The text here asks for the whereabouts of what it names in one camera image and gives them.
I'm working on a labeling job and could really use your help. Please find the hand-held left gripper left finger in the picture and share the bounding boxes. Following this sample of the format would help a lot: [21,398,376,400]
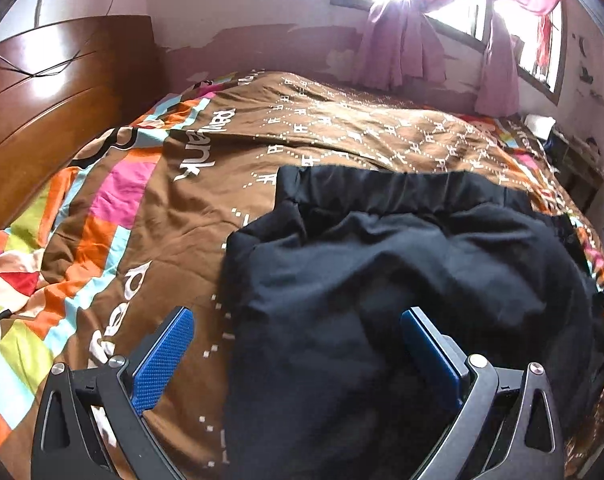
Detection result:
[30,306,195,480]

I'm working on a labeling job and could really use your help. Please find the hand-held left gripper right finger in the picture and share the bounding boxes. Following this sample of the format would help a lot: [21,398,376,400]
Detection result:
[401,307,567,480]

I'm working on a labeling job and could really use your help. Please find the dark navy padded jacket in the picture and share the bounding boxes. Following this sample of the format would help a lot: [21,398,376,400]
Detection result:
[222,164,604,480]

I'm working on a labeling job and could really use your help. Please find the colourful patchwork brown quilt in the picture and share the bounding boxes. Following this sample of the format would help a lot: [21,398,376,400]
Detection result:
[0,70,604,480]

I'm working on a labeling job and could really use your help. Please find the wooden bedside table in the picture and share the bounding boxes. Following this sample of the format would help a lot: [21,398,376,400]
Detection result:
[551,129,604,217]

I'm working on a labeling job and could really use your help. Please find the wooden headboard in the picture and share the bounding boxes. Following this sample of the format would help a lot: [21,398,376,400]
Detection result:
[0,15,169,252]

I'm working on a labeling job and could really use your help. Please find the lilac curtain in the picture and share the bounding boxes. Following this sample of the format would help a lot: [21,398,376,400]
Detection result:
[474,9,521,117]
[352,0,449,92]

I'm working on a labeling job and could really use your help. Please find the dark framed window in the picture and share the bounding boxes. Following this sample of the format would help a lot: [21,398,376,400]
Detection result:
[331,0,569,107]

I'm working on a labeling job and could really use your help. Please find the thin black cable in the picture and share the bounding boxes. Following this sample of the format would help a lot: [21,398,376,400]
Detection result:
[0,0,130,79]

